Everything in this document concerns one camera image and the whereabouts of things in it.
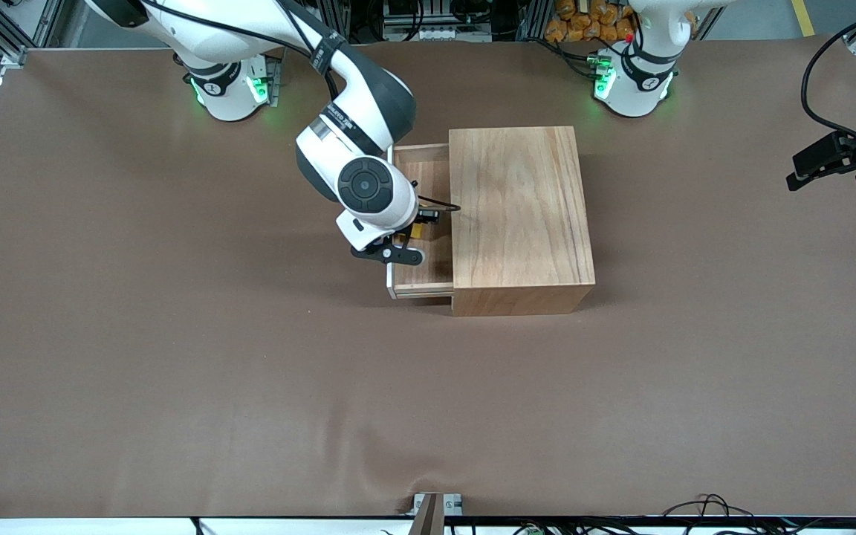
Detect white-fronted wooden drawer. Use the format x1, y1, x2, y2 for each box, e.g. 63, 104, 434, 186
386, 143, 456, 301

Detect wooden drawer cabinet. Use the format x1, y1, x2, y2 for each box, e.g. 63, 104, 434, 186
449, 126, 597, 317

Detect brown table cover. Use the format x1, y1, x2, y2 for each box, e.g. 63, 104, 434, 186
0, 37, 856, 519

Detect pile of orange bags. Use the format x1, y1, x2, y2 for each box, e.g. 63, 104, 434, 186
545, 0, 698, 44

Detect metal table clamp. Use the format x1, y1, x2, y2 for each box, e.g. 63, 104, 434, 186
411, 492, 464, 535

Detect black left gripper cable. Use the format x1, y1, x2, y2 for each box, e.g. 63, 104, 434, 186
800, 2, 856, 140

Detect metal base bracket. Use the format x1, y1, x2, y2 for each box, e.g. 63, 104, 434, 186
251, 51, 288, 106

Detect grey device with cables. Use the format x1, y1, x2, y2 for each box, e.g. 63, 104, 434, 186
380, 0, 470, 43

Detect aluminium frame post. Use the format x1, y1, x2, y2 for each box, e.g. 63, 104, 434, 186
515, 0, 548, 42
320, 0, 354, 45

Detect black base cables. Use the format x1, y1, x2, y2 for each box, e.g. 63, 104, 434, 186
536, 37, 616, 82

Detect bundle of black cables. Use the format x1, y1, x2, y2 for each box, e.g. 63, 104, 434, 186
662, 493, 856, 535

